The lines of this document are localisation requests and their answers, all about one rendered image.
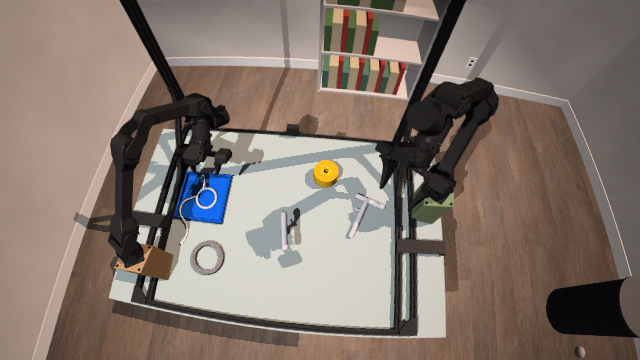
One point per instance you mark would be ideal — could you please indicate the blue square tray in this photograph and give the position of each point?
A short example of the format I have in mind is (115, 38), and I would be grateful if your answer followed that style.
(191, 185)

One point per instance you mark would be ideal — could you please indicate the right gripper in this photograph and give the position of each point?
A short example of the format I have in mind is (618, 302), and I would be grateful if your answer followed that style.
(222, 155)

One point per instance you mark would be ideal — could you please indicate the yellow cylinder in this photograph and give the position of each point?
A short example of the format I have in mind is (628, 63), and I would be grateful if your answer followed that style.
(325, 173)

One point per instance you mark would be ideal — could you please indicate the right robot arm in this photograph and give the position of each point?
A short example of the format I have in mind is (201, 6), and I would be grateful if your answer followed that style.
(126, 152)

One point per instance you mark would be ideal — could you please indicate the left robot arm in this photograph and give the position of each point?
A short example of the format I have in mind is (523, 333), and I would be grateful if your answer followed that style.
(429, 118)

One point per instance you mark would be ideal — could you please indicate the grey cylindrical rod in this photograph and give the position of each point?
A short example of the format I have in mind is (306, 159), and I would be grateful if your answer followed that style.
(284, 235)

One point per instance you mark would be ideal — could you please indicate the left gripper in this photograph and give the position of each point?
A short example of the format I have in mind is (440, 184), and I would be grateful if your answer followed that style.
(439, 183)

